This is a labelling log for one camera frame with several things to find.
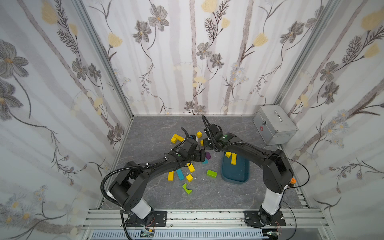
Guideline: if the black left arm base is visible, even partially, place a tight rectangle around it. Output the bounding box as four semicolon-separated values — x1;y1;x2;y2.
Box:
125;211;168;228

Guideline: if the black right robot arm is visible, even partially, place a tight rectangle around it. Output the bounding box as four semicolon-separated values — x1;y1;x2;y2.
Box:
203;120;294;216

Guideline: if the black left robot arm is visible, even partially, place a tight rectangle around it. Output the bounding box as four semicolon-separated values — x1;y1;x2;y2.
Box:
100;138;207;222

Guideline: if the purple triangular block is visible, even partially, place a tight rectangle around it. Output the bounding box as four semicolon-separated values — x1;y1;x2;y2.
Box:
205;152;211;160

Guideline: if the flat yellow rectangular block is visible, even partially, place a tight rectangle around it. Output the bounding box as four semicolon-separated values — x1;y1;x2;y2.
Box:
188;164;196;173

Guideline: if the green rectangular block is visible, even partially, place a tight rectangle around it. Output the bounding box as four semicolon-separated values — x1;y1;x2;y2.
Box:
207;170;218;179

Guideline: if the small yellow block front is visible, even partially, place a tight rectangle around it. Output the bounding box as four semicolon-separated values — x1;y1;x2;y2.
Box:
187;174;194;183

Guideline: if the large teal flat block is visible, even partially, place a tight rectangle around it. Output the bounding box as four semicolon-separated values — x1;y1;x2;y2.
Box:
176;169;185;181

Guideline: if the green arch block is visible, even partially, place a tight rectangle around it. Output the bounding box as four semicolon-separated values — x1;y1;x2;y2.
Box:
182;183;192;195

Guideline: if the teal plastic bin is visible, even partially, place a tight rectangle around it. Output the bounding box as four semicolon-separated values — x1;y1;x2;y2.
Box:
221;155;250;185

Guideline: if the silver aluminium first aid case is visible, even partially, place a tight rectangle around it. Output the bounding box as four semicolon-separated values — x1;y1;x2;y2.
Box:
253;105;298;146

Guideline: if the white cable tray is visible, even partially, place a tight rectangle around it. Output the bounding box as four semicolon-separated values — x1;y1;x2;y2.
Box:
89;229;269;240

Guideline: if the black corrugated cable conduit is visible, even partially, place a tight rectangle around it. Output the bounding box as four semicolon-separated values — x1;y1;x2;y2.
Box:
100;161;169;208

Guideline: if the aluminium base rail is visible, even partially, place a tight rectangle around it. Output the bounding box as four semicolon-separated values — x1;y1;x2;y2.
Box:
79;208;334;240

